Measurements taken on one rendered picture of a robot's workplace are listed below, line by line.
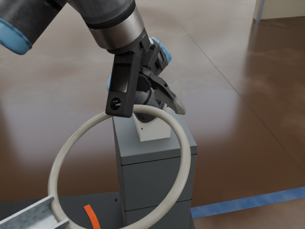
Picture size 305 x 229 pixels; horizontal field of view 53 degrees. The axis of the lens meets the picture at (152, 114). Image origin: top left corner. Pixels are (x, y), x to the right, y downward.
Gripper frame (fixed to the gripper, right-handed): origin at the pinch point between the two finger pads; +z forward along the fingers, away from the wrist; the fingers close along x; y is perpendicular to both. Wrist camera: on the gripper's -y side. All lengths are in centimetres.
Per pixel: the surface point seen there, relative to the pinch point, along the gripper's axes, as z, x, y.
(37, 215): 28, 42, -22
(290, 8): 322, 18, 505
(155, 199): 108, 43, 19
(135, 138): 73, 50, 36
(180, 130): 28.0, 5.4, 15.2
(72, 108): 161, 198, 115
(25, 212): 24, 42, -23
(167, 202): 28.1, 1.9, -8.7
